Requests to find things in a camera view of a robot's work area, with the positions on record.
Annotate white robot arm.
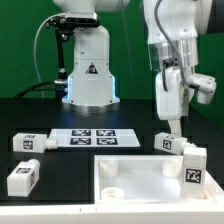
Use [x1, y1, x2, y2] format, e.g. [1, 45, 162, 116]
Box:
[53, 0, 216, 138]

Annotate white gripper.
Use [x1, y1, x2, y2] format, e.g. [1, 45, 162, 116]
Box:
[155, 67, 194, 138]

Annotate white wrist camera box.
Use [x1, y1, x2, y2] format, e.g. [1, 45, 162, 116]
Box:
[187, 73, 217, 104]

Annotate black base cables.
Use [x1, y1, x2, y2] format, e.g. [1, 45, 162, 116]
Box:
[14, 79, 69, 100]

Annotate black camera on stand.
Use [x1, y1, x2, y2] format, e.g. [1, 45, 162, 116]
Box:
[46, 13, 100, 28]

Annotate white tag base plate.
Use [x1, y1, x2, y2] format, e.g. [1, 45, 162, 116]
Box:
[49, 129, 140, 148]

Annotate white square tabletop tray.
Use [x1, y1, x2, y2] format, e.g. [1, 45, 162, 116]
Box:
[94, 155, 216, 203]

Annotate black camera stand pole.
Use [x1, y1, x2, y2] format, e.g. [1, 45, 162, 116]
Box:
[55, 28, 69, 101]

